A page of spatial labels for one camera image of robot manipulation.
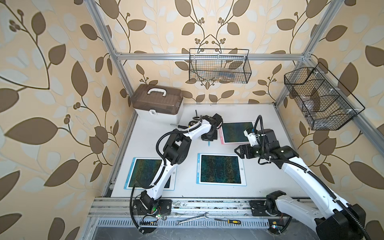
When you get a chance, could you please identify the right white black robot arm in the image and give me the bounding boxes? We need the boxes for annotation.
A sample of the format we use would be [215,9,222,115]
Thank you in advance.
[235,145,370,240]

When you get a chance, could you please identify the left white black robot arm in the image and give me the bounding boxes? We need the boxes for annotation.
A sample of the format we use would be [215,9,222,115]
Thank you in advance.
[140,114,223,211]

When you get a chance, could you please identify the pink writing tablet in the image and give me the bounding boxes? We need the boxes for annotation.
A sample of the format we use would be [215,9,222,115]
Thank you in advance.
[219,121,255,145]

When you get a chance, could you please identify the right blue writing tablet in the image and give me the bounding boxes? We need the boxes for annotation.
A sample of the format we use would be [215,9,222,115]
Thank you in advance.
[196,153,247,187]

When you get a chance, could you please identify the blue writing tablet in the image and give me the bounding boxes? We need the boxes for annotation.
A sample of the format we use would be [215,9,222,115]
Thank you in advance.
[196,153,247,187]
[124,158,163,190]

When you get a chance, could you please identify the left blue writing tablet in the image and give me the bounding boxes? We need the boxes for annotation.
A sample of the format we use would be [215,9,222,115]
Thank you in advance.
[124,158,163,190]

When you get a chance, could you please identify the yellow black tape measure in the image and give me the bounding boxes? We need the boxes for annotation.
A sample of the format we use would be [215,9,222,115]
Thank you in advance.
[188,110,200,127]

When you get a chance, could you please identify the brown lid white toolbox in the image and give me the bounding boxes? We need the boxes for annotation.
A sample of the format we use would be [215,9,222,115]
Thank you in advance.
[131,84,184,124]

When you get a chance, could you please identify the silver wrench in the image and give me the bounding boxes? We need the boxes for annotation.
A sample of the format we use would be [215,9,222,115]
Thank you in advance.
[176,212,209,226]

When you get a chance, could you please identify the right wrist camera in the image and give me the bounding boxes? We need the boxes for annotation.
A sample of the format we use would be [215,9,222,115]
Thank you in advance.
[244,115,278,147]

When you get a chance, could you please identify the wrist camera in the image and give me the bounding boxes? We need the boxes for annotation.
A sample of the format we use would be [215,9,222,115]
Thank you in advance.
[244,115,278,147]
[208,114,223,130]

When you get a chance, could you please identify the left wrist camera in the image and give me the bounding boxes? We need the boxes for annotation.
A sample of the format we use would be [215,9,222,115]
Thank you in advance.
[208,114,223,130]

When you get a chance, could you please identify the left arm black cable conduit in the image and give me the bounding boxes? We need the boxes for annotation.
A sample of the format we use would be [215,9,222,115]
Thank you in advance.
[129,116,208,193]

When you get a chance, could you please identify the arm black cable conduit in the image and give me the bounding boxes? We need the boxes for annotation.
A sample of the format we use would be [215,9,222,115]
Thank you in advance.
[257,152,373,240]
[129,116,208,193]

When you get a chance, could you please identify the back black wire basket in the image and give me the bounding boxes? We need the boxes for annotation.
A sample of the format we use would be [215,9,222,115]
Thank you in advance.
[189,48,252,84]

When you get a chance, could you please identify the black wire basket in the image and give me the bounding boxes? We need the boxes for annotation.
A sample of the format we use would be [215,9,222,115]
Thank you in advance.
[189,48,252,84]
[284,62,366,131]

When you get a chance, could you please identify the yellow black handle screwdriver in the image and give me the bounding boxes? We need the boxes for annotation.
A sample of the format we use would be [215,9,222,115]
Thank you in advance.
[214,218,242,225]

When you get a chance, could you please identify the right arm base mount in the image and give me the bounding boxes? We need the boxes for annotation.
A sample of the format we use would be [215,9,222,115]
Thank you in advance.
[249,199,293,235]

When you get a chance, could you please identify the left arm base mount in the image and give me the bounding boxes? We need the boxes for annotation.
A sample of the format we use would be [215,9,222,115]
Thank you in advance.
[130,199,173,234]

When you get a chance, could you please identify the right black wire basket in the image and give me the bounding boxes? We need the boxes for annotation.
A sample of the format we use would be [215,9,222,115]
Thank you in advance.
[284,62,366,131]

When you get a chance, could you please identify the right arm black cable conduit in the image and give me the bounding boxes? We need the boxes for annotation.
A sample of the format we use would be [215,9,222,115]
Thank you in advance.
[257,152,373,240]

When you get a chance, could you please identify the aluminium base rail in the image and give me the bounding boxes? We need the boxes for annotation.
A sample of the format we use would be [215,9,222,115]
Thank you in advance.
[89,198,269,229]

